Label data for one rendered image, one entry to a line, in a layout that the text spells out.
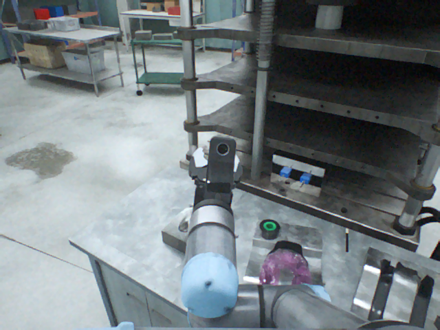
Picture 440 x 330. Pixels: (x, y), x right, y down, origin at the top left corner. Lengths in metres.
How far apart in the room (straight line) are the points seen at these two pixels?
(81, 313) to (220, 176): 1.85
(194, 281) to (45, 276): 2.20
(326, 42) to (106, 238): 1.24
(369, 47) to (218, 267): 1.16
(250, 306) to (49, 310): 1.96
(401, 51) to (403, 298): 0.87
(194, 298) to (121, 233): 1.08
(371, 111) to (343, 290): 0.72
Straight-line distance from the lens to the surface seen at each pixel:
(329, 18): 1.69
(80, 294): 2.37
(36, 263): 2.69
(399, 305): 1.21
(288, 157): 1.65
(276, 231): 1.24
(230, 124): 1.78
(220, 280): 0.42
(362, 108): 1.46
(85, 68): 5.83
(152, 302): 1.50
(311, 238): 1.29
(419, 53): 1.42
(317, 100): 1.49
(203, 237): 0.46
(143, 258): 1.36
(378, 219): 1.68
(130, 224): 1.51
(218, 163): 0.53
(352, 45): 1.44
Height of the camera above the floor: 1.80
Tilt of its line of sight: 33 degrees down
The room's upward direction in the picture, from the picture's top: straight up
